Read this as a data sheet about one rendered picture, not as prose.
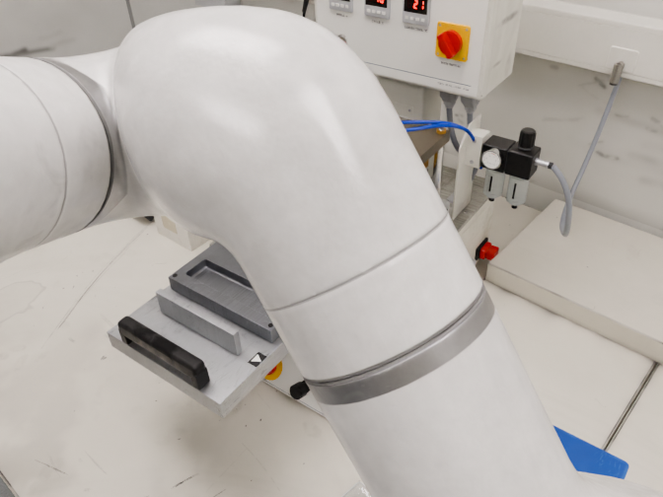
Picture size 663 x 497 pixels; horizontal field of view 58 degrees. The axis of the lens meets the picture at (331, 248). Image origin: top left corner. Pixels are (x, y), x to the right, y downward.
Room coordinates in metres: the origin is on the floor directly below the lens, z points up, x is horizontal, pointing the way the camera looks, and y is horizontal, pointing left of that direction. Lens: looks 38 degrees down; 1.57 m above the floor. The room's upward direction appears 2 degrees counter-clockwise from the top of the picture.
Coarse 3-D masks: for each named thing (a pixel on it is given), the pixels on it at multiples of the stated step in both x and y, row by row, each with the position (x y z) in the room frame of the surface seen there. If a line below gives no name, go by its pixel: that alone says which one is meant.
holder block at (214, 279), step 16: (208, 256) 0.72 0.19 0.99; (224, 256) 0.72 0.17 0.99; (176, 272) 0.68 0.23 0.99; (192, 272) 0.69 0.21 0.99; (208, 272) 0.70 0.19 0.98; (224, 272) 0.69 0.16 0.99; (240, 272) 0.68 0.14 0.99; (176, 288) 0.67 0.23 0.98; (192, 288) 0.65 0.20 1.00; (208, 288) 0.65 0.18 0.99; (224, 288) 0.66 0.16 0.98; (240, 288) 0.66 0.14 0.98; (208, 304) 0.63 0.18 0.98; (224, 304) 0.61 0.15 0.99; (240, 304) 0.61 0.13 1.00; (256, 304) 0.62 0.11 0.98; (240, 320) 0.59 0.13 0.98; (256, 320) 0.58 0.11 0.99; (272, 336) 0.56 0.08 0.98
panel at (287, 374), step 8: (288, 360) 0.66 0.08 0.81; (280, 368) 0.66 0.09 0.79; (288, 368) 0.66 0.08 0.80; (296, 368) 0.65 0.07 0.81; (272, 376) 0.66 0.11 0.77; (280, 376) 0.66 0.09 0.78; (288, 376) 0.65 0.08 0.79; (296, 376) 0.64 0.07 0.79; (272, 384) 0.66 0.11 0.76; (280, 384) 0.65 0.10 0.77; (288, 384) 0.64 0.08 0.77; (288, 392) 0.64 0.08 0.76; (304, 400) 0.62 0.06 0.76; (312, 400) 0.61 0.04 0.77; (312, 408) 0.61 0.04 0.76; (320, 408) 0.60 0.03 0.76
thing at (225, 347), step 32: (160, 288) 0.63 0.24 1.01; (160, 320) 0.61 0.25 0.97; (192, 320) 0.58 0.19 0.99; (224, 320) 0.60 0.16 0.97; (128, 352) 0.57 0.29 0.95; (192, 352) 0.55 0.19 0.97; (224, 352) 0.54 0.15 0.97; (256, 352) 0.54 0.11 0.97; (288, 352) 0.56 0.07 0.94; (224, 384) 0.49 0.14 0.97; (256, 384) 0.51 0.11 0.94; (224, 416) 0.46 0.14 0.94
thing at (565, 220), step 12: (612, 96) 1.06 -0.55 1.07; (600, 132) 1.04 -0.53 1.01; (588, 156) 1.02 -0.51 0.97; (552, 168) 0.81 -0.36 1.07; (564, 180) 0.80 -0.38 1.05; (576, 180) 0.99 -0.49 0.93; (564, 192) 0.80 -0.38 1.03; (564, 204) 0.96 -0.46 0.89; (564, 216) 0.93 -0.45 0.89; (564, 228) 0.81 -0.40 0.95
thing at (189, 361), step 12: (120, 324) 0.57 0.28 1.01; (132, 324) 0.56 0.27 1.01; (132, 336) 0.55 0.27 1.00; (144, 336) 0.54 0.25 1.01; (156, 336) 0.54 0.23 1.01; (156, 348) 0.52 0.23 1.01; (168, 348) 0.52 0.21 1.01; (180, 348) 0.52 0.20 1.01; (168, 360) 0.51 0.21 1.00; (180, 360) 0.50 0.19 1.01; (192, 360) 0.50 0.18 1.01; (192, 372) 0.48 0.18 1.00; (204, 372) 0.49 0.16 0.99; (192, 384) 0.49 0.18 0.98; (204, 384) 0.49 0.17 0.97
